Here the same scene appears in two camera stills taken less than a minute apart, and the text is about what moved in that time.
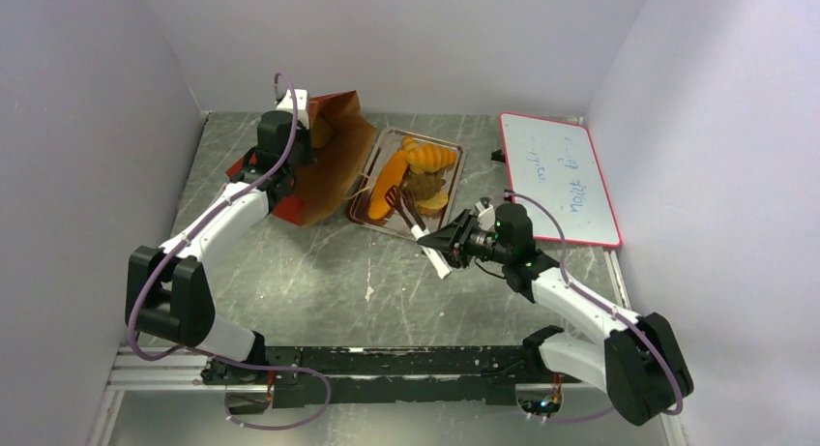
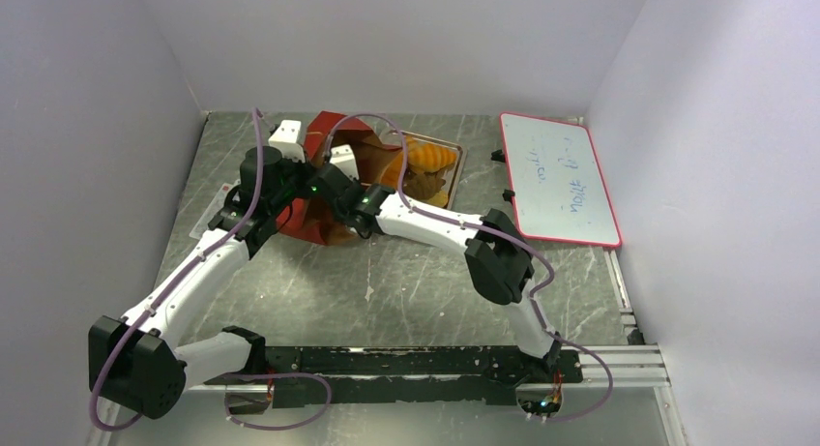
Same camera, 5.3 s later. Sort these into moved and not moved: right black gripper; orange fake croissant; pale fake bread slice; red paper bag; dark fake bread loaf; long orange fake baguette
Moved: red paper bag; right black gripper
Not moved: dark fake bread loaf; orange fake croissant; pale fake bread slice; long orange fake baguette
